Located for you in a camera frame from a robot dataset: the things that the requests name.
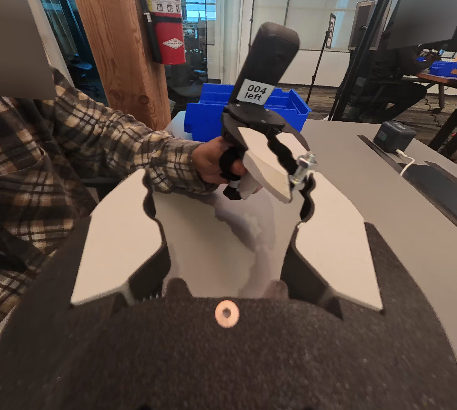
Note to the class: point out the grey framed panel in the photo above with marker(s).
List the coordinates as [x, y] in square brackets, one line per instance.
[364, 24]

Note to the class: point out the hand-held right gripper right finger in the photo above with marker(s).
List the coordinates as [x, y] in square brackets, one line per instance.
[335, 256]

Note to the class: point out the wooden pillar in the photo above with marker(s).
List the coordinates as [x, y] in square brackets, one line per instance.
[107, 42]

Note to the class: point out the black cube device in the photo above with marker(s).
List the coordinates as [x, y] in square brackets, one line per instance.
[392, 136]

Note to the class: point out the person's left hand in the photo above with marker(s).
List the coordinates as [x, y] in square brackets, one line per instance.
[210, 160]

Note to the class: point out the steel bolt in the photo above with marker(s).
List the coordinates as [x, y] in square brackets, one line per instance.
[303, 167]

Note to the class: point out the black stand with marker board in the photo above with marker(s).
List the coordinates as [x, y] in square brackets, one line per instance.
[331, 31]

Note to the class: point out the wooden top desk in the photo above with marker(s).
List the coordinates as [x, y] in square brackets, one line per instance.
[439, 79]

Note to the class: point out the black metal frame post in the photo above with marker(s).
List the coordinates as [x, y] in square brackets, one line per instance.
[371, 34]

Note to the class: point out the person's plaid shirt torso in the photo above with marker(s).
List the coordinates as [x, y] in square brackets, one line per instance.
[35, 174]

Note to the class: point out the person's left forearm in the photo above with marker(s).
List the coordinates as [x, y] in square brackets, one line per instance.
[150, 152]

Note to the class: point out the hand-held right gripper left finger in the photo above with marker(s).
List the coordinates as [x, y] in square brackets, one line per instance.
[117, 249]

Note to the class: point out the red fire extinguisher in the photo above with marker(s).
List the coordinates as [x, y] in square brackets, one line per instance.
[169, 38]

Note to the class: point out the blue plastic bin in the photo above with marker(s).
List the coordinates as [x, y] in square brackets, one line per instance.
[210, 113]
[442, 68]

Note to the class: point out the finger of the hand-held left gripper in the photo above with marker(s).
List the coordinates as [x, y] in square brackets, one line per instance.
[264, 163]
[298, 138]

